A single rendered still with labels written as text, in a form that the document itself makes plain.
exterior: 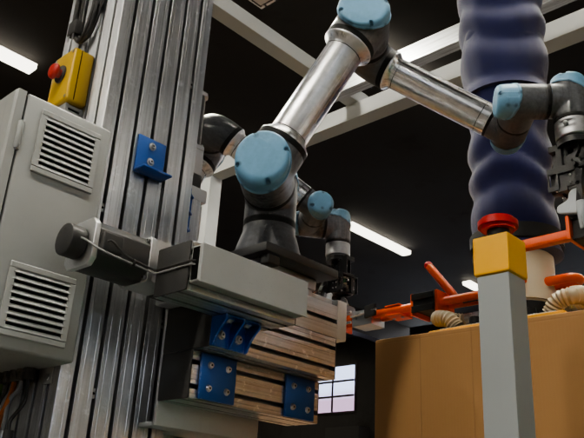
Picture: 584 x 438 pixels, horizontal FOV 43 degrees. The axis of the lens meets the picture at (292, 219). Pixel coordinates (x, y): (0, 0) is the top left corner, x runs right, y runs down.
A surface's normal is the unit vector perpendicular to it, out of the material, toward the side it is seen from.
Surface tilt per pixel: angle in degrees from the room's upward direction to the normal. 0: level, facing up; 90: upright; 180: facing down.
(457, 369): 90
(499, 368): 90
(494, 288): 90
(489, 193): 75
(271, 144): 97
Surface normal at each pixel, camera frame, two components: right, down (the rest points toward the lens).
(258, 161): -0.14, -0.28
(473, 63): -0.91, -0.04
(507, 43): -0.04, -0.61
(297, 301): 0.73, -0.23
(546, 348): -0.67, -0.32
